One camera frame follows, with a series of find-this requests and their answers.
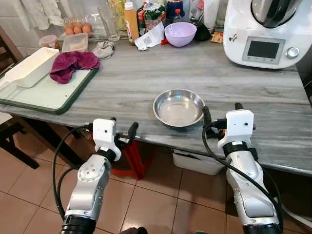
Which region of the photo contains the red plastic stool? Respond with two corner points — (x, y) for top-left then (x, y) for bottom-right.
(110, 138), (148, 180)

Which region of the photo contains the stainless steel bowl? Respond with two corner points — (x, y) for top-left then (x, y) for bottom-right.
(153, 88), (206, 129)

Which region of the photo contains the white plastic bin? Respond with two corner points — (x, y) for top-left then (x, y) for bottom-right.
(171, 148), (225, 176)

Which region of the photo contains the magenta cloth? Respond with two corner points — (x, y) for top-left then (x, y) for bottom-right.
(49, 50), (101, 85)

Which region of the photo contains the grey crumpled cloth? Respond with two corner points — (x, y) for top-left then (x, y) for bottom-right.
(91, 40), (116, 60)

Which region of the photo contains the pale green tray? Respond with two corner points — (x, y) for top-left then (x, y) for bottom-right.
(0, 65), (100, 116)

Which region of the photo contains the white kitchen food processor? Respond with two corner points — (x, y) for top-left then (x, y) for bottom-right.
(223, 0), (312, 69)

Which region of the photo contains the clear plastic food container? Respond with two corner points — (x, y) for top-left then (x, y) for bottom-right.
(61, 33), (89, 54)

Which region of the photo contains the purple plastic bowl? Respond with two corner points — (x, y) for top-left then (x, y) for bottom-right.
(164, 21), (198, 48)

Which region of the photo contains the white paper with QR code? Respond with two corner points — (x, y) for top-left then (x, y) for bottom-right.
(135, 21), (167, 51)

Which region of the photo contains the clear drinking glass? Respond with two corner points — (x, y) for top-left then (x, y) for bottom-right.
(97, 4), (121, 42)

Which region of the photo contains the long white plastic box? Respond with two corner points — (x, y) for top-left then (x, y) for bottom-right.
(0, 47), (60, 91)

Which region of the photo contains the orange sauce bottle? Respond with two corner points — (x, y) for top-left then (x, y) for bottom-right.
(123, 1), (140, 46)

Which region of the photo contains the tray of brown eggs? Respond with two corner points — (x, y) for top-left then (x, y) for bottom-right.
(63, 19), (94, 38)

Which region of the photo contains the small jar with pink lid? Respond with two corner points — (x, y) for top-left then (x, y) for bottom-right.
(39, 35), (61, 51)

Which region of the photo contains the dark wooden chair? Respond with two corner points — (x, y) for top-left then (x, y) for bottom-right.
(0, 26), (40, 170)

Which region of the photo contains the dark blue bottle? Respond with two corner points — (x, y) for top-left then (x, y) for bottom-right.
(165, 0), (185, 25)

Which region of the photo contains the colourful snack bag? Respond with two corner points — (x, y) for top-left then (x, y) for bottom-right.
(137, 1), (167, 35)

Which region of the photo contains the hanging white towel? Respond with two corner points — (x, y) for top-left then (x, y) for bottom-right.
(19, 0), (65, 31)

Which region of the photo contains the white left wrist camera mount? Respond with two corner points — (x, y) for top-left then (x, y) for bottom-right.
(92, 118), (118, 150)

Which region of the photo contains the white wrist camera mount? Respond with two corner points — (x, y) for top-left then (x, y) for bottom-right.
(92, 118), (118, 150)
(217, 110), (255, 148)

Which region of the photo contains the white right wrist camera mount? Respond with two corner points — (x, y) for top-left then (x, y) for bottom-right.
(217, 110), (255, 148)

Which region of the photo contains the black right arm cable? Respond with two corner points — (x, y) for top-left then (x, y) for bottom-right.
(202, 121), (285, 231)

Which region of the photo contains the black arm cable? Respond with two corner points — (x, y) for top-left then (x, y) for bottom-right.
(202, 121), (285, 231)
(52, 125), (94, 221)

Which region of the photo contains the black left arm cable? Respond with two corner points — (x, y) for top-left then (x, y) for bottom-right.
(52, 125), (94, 221)

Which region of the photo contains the white floor cable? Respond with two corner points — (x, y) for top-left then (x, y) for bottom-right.
(280, 207), (312, 229)

